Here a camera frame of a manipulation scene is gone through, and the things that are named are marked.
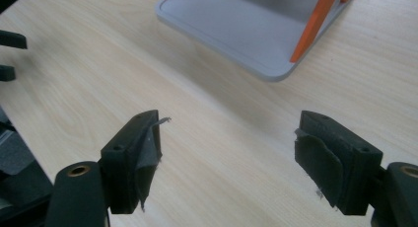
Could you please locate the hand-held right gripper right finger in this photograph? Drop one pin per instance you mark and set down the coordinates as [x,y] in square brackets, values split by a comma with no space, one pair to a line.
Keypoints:
[341,161]

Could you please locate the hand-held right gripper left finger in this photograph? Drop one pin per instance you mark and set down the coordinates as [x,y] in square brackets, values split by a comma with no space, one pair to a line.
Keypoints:
[131,161]

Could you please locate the grey shoe rack orange supports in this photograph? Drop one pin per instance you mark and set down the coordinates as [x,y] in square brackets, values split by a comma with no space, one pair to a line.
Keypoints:
[236,26]

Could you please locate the dark grey object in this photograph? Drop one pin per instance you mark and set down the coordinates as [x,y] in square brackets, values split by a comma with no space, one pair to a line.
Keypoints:
[19,181]

